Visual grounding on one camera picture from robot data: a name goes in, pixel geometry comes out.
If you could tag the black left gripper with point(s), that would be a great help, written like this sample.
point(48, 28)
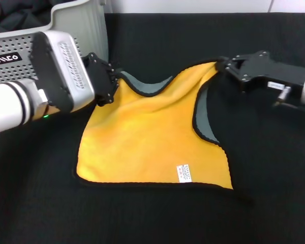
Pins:
point(99, 78)

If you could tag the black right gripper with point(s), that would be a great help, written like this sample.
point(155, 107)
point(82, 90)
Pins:
point(269, 69)

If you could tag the yellow grey towel white label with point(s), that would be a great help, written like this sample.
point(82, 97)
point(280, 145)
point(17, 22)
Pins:
point(142, 132)

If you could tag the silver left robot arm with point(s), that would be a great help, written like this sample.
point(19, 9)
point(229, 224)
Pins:
point(10, 104)

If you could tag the grey perforated storage box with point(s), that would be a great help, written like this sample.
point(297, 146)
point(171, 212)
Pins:
point(78, 23)

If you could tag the black tablecloth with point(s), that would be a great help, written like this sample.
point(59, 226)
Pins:
point(167, 30)

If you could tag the dark cloth pile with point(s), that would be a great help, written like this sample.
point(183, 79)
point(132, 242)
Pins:
point(28, 15)

